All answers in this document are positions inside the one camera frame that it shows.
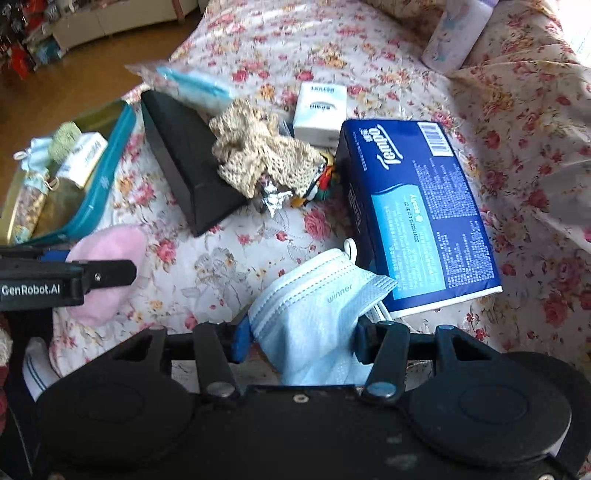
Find beige floral quilt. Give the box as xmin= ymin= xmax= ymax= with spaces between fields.
xmin=360 ymin=0 xmax=591 ymax=370

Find large blue tissue pack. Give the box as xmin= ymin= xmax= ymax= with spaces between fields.
xmin=336 ymin=119 xmax=503 ymax=319

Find white striped sock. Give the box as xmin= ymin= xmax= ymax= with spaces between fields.
xmin=21 ymin=337 xmax=63 ymax=402

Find crinkled clear plastic wrapper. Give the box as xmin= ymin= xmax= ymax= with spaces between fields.
xmin=257 ymin=181 xmax=293 ymax=217

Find black box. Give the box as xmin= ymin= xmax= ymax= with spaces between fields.
xmin=140 ymin=90 xmax=245 ymax=237

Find white cabinet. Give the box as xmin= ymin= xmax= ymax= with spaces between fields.
xmin=51 ymin=0 xmax=199 ymax=51

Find cream lace cloth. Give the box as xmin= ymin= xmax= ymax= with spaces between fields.
xmin=210 ymin=98 xmax=326 ymax=199

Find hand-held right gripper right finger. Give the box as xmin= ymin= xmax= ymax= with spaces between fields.
xmin=353 ymin=318 xmax=505 ymax=403

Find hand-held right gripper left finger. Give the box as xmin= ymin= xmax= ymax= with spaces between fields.
xmin=113 ymin=318 xmax=253 ymax=403

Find translucent plastic bag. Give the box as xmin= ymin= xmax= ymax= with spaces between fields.
xmin=536 ymin=159 xmax=591 ymax=243

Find light blue face mask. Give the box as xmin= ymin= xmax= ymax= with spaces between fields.
xmin=248 ymin=240 xmax=399 ymax=387

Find teal box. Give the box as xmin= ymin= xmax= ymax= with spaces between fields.
xmin=28 ymin=39 xmax=64 ymax=65

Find gold tin tray teal rim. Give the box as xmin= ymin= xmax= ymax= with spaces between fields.
xmin=0 ymin=99 xmax=138 ymax=245

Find mesh herb sachet pouch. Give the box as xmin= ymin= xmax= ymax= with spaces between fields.
xmin=9 ymin=137 xmax=61 ymax=244

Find yellow blue plush toy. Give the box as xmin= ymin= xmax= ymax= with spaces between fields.
xmin=295 ymin=154 xmax=342 ymax=206

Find pink cloth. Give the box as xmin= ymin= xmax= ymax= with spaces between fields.
xmin=65 ymin=226 xmax=151 ymax=326

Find white pocket tissue pack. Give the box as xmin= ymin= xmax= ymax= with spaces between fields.
xmin=58 ymin=131 xmax=109 ymax=189
xmin=293 ymin=82 xmax=348 ymax=147

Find clear plastic bag blue contents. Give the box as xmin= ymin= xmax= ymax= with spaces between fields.
xmin=126 ymin=62 xmax=241 ymax=116

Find pastel printed cylinder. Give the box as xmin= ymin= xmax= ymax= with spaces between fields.
xmin=421 ymin=0 xmax=492 ymax=72

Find floral bedsheet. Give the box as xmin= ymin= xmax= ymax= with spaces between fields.
xmin=46 ymin=0 xmax=509 ymax=370

